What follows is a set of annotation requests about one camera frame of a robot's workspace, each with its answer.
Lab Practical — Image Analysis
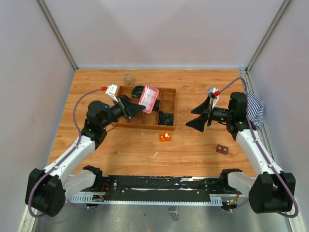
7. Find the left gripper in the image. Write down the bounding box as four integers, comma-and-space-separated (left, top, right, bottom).
100, 95, 146, 129

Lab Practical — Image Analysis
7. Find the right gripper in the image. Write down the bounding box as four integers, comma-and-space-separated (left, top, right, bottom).
186, 96, 233, 132

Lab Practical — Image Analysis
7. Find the pink pill organizer box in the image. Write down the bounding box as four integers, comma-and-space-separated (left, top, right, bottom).
138, 85, 159, 114

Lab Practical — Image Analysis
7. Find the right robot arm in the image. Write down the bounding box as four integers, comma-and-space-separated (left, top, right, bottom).
186, 92, 296, 215

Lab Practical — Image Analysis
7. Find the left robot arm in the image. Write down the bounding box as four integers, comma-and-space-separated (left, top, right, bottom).
25, 96, 146, 218

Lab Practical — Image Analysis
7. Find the wooden compartment tray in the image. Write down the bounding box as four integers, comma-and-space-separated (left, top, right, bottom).
112, 87, 176, 131

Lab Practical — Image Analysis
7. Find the brown pill box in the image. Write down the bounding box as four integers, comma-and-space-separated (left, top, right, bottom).
216, 144, 229, 155

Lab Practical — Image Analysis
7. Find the orange pill box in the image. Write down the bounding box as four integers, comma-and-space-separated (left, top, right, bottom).
159, 132, 171, 142

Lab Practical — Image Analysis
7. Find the striped cloth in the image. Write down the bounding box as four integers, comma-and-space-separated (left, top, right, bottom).
246, 91, 264, 130

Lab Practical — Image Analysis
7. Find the black green coiled cable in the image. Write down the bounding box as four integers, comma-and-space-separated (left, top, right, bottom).
131, 85, 146, 98

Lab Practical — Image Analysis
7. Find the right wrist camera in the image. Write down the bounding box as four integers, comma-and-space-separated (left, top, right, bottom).
207, 86, 220, 109

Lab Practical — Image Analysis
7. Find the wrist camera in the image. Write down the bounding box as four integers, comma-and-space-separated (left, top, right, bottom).
207, 86, 220, 109
105, 84, 118, 102

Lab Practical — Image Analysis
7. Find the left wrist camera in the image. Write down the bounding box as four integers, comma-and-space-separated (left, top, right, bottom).
105, 84, 118, 102

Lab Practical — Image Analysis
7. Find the black coiled cable right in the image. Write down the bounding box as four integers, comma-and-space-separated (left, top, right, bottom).
158, 111, 174, 126

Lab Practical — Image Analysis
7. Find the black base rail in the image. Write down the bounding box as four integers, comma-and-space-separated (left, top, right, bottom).
69, 175, 241, 206

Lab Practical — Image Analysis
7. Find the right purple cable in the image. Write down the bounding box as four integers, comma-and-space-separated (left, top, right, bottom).
214, 77, 299, 218

